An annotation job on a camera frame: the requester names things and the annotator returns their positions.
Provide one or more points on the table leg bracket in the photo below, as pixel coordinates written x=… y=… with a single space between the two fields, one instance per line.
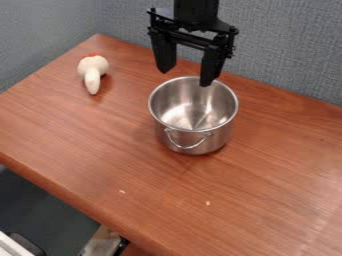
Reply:
x=105 y=243

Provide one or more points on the stainless steel pot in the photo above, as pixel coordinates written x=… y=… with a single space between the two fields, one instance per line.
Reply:
x=192 y=115

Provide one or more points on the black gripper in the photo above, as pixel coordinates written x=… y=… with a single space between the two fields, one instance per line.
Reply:
x=189 y=23

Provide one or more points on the white and black floor object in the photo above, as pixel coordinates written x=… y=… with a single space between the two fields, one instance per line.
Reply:
x=16 y=245

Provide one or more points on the white toy mushroom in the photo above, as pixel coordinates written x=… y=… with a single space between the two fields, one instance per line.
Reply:
x=92 y=68

